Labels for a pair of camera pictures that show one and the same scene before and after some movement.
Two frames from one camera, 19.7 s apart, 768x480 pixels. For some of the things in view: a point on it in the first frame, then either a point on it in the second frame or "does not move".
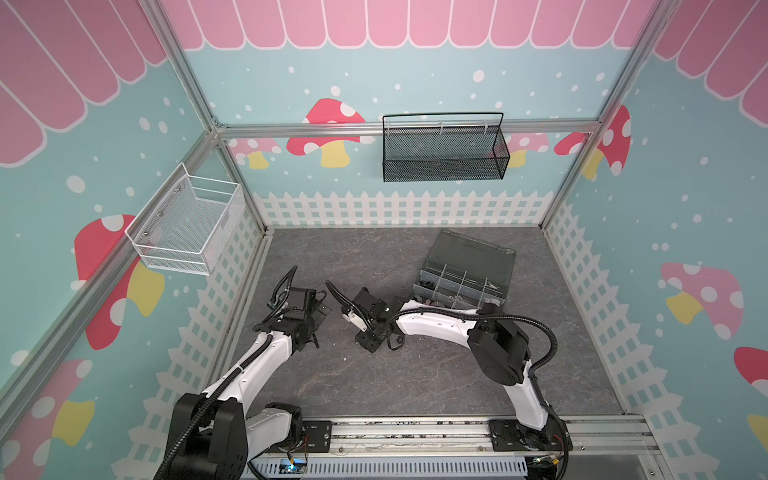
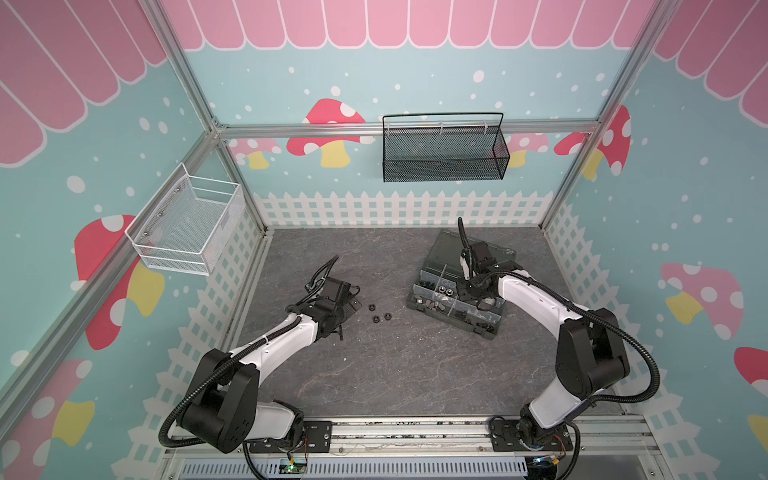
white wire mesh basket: [185, 223] does not move
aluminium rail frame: [604, 447] does not move
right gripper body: [368, 338] -> [468, 290]
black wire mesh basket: [444, 147] does not move
